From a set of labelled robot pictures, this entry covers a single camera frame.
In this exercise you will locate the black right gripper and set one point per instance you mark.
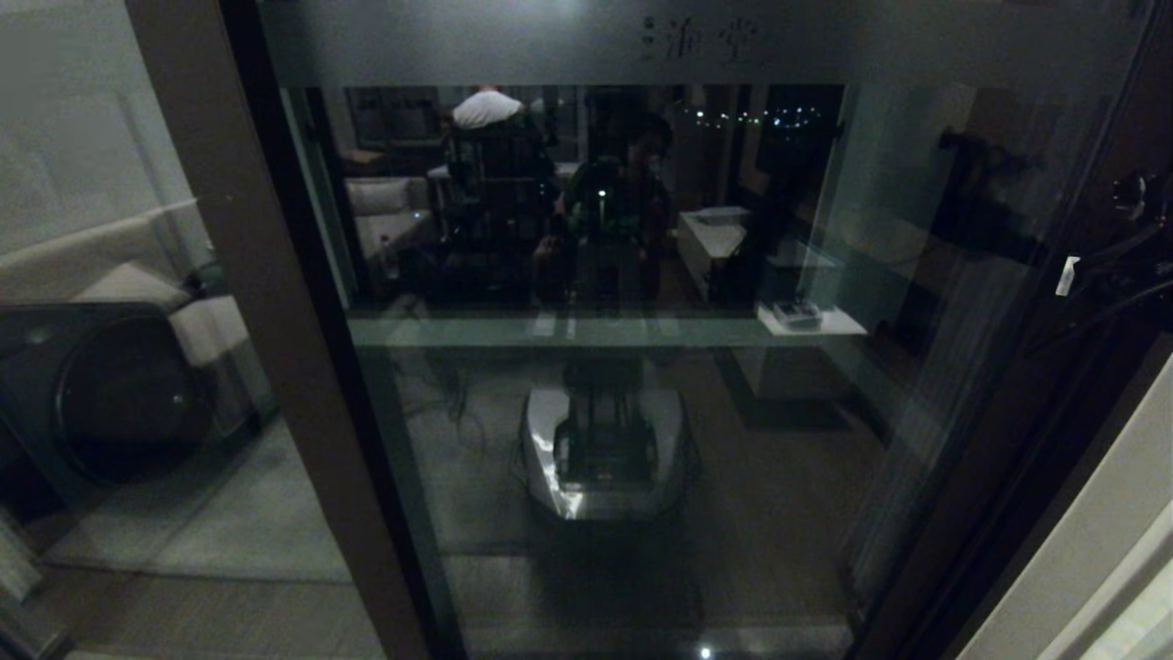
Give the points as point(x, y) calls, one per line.
point(1127, 247)

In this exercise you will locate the brown framed sliding glass door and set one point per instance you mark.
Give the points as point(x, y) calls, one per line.
point(733, 440)

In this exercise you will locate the dark brown door jamb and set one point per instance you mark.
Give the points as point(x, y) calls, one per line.
point(1035, 541)

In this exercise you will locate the brown framed fixed glass panel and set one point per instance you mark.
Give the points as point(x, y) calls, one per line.
point(275, 321)

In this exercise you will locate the pale wall trim strip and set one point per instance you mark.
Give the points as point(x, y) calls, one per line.
point(1123, 605)

